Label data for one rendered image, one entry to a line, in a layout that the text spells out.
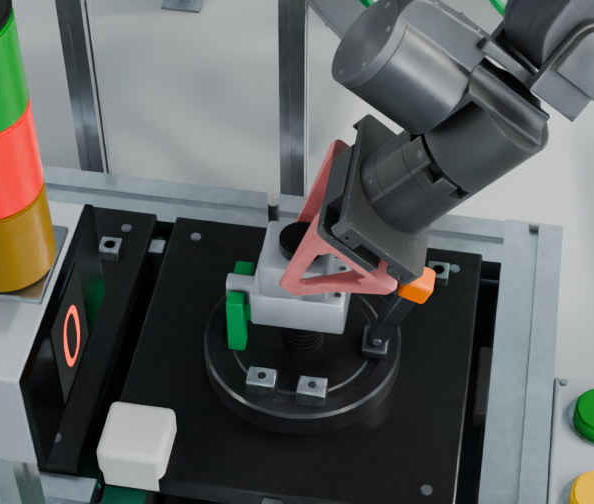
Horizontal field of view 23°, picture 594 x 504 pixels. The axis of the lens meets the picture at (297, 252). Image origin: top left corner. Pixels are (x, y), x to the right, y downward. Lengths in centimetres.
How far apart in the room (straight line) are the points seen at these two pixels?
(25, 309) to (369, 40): 25
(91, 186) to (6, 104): 55
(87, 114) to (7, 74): 56
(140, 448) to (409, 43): 34
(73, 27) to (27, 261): 46
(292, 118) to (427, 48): 35
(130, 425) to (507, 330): 29
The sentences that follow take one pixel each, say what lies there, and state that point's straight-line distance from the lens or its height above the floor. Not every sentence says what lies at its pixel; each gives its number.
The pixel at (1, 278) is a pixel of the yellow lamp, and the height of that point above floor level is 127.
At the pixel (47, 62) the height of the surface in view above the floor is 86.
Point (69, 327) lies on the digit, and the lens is 76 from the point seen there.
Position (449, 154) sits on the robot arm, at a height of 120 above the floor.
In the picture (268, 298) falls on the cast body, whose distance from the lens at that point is 97.
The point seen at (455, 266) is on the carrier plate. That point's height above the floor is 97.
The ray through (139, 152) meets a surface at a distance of 136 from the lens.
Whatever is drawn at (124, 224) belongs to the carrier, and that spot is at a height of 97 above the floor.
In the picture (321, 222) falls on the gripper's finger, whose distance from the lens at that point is 89.
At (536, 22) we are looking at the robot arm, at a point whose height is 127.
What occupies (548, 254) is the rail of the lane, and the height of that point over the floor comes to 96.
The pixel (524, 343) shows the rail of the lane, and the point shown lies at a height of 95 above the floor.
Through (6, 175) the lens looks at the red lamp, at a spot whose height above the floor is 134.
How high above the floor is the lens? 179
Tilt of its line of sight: 48 degrees down
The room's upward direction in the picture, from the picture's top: straight up
